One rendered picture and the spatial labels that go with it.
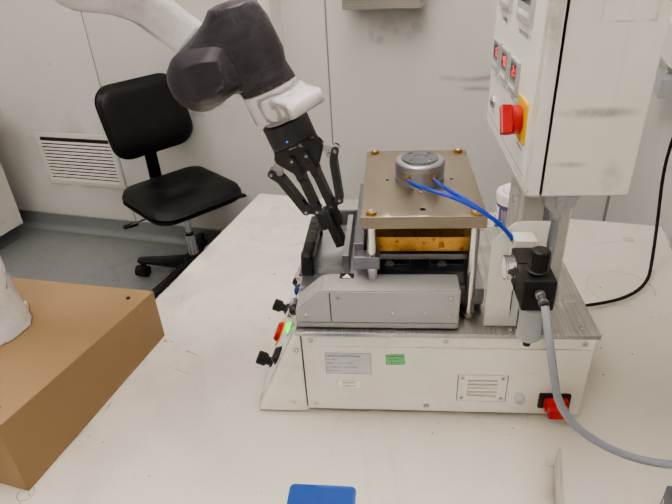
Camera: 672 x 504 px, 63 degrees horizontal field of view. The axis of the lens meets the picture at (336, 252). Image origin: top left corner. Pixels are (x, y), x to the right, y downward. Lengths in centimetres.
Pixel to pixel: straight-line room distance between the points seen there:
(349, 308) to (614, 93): 45
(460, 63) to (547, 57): 168
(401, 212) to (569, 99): 26
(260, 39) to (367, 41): 161
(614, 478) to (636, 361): 33
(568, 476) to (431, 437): 21
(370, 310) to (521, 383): 27
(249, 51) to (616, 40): 47
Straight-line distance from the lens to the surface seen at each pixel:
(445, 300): 84
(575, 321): 93
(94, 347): 105
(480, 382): 94
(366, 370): 91
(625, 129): 77
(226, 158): 284
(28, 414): 98
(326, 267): 95
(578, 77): 73
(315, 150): 89
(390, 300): 84
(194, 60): 85
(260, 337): 116
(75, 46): 312
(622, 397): 110
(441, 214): 80
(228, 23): 84
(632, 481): 92
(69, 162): 343
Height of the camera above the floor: 147
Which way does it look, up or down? 30 degrees down
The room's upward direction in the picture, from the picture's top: 3 degrees counter-clockwise
